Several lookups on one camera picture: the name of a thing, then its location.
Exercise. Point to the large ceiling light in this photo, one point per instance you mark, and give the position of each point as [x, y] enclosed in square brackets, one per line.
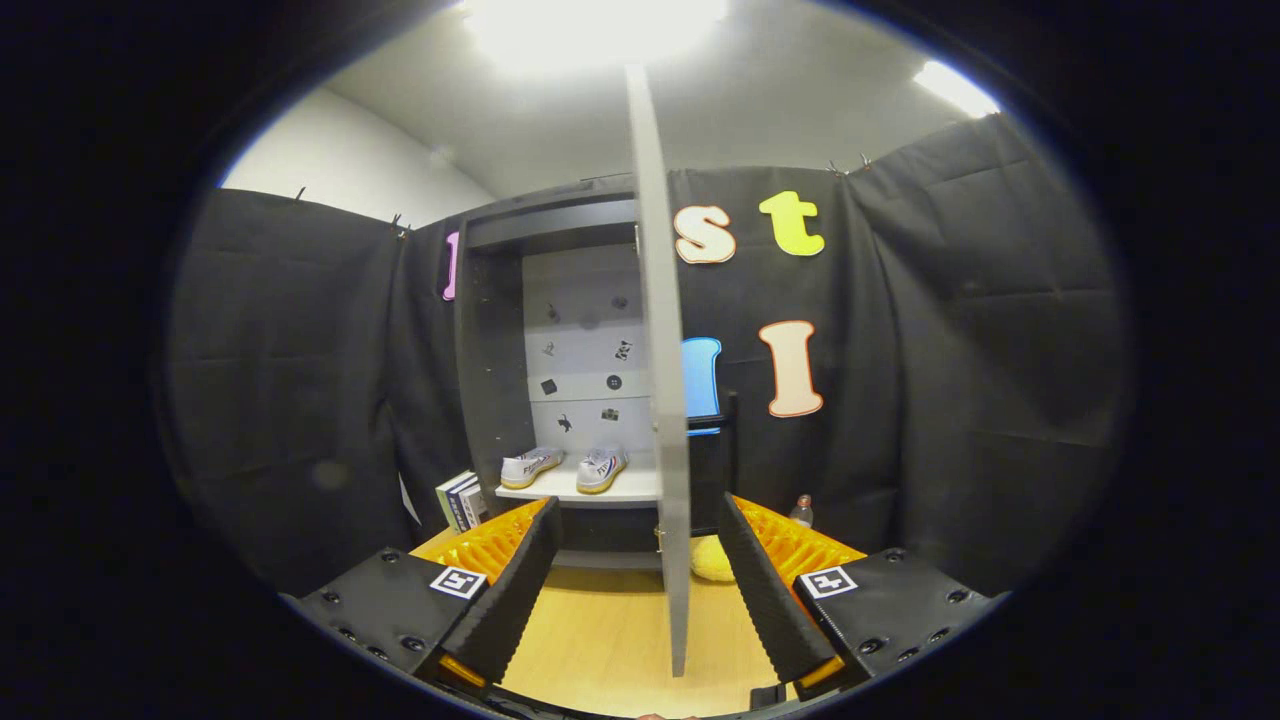
[595, 30]

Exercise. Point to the white canvas shoe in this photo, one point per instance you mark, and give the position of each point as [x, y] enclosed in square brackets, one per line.
[530, 466]
[602, 470]

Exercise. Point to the yellow textured bun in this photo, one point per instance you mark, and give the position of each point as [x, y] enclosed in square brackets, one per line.
[710, 560]

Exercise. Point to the dark grey shoe cabinet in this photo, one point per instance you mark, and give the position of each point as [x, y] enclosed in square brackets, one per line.
[490, 350]

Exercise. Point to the white cover book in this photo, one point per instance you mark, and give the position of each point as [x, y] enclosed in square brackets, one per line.
[475, 506]

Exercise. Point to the small red label bottle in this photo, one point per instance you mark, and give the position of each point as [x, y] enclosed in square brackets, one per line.
[801, 512]

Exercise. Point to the green spine book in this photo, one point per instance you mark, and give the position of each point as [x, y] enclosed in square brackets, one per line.
[446, 500]

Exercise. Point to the dark blue spine book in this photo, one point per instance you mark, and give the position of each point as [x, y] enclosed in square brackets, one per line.
[461, 505]

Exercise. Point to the black backdrop cloth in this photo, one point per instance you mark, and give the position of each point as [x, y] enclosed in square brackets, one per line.
[300, 350]

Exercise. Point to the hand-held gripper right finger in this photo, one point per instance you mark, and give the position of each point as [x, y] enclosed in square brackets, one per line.
[765, 600]

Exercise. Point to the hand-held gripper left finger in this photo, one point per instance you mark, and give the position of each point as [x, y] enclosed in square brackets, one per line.
[505, 600]

